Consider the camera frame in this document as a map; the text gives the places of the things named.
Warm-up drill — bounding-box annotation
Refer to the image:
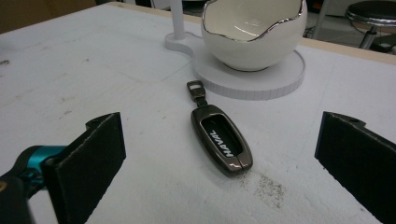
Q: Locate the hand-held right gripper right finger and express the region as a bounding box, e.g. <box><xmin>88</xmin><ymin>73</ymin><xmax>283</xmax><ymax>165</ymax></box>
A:
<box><xmin>314</xmin><ymin>111</ymin><xmax>396</xmax><ymax>224</ymax></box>

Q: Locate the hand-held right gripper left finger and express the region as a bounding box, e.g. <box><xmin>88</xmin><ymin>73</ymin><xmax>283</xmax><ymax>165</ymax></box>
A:
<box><xmin>41</xmin><ymin>112</ymin><xmax>127</xmax><ymax>224</ymax></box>

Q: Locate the dark metal car key fob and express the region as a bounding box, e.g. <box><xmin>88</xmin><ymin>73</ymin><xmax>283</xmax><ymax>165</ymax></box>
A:
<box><xmin>186</xmin><ymin>79</ymin><xmax>254</xmax><ymax>177</ymax></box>

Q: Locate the white eggshell-shaped ceramic bowl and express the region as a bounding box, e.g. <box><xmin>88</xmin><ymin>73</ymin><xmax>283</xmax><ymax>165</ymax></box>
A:
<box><xmin>200</xmin><ymin>0</ymin><xmax>308</xmax><ymax>72</ymax></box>

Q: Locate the black round stool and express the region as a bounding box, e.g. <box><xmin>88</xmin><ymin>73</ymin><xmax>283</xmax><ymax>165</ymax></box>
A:
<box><xmin>345</xmin><ymin>0</ymin><xmax>396</xmax><ymax>50</ymax></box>

